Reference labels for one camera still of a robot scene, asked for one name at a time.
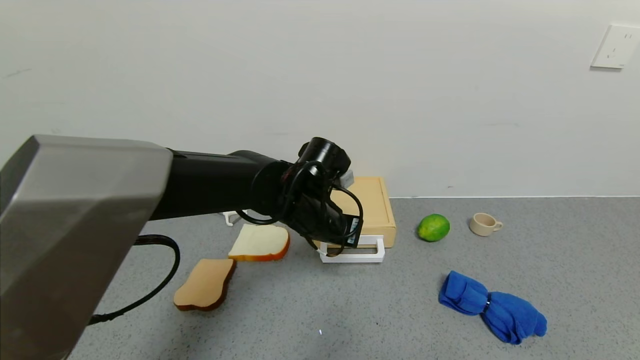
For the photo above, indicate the blue cloth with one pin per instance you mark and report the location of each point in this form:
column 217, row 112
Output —
column 507, row 315

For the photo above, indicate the green lime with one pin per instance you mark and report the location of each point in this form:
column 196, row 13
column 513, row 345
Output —
column 433, row 228

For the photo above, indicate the white wall socket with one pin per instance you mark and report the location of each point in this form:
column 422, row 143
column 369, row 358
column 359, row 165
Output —
column 615, row 46

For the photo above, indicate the white bread slice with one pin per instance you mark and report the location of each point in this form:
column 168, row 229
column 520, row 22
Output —
column 260, row 243

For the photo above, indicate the white peeler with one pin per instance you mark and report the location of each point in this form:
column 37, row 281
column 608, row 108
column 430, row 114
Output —
column 230, row 218

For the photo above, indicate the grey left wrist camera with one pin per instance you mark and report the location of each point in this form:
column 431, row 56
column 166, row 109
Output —
column 347, row 178

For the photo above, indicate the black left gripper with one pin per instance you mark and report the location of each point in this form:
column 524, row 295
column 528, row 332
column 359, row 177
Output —
column 353, row 231

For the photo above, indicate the brown toast slice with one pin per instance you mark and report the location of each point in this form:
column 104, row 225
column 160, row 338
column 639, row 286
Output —
column 206, row 285

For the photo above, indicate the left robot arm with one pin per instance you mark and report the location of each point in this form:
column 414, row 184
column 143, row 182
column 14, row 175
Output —
column 85, row 210

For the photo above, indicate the small beige cup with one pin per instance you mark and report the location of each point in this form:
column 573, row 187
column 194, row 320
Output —
column 481, row 224

